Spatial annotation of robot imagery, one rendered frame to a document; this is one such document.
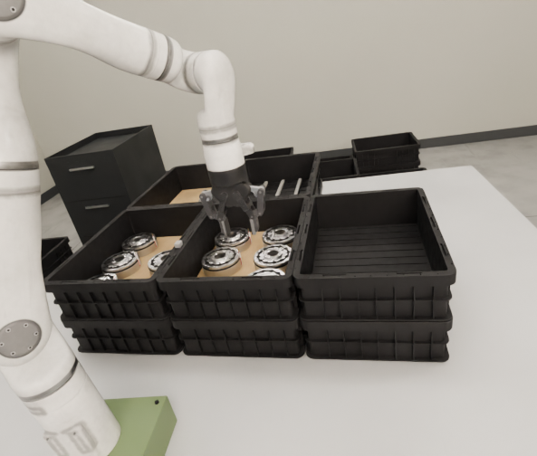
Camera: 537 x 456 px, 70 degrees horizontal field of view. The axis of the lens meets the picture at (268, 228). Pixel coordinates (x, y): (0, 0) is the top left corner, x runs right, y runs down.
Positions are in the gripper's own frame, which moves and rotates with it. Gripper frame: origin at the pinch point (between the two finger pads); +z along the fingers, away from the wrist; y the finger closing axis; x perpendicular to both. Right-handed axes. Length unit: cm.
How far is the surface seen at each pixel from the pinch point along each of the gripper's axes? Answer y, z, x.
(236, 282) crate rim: 0.0, 7.8, -8.9
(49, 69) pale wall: -287, -36, 319
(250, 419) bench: 1.9, 30.2, -23.3
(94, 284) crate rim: -33.3, 7.5, -8.7
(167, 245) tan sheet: -33.1, 17.2, 23.8
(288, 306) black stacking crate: 9.5, 15.0, -7.8
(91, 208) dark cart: -138, 44, 122
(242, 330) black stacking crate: -2.0, 21.8, -7.7
